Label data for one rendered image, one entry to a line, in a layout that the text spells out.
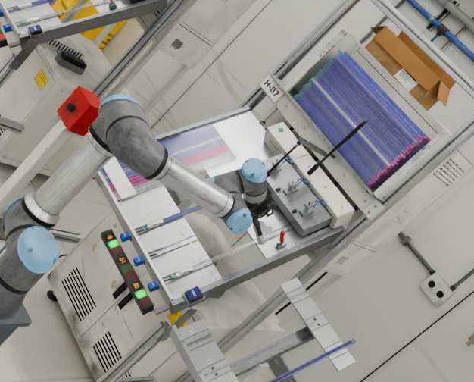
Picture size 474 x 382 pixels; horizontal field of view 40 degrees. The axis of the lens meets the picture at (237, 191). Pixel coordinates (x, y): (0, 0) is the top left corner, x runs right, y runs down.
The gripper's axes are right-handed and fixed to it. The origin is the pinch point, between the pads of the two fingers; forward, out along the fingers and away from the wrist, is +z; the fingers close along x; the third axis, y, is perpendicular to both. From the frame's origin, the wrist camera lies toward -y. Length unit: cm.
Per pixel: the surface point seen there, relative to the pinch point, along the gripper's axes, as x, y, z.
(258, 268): -10.0, -2.4, 10.4
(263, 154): 34.4, 26.8, 15.9
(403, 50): 43, 102, 5
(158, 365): -8, -46, 51
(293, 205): 4.6, 21.4, 8.9
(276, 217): 5.9, 15.2, 13.9
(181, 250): 8.5, -22.6, 7.2
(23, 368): 17, -91, 49
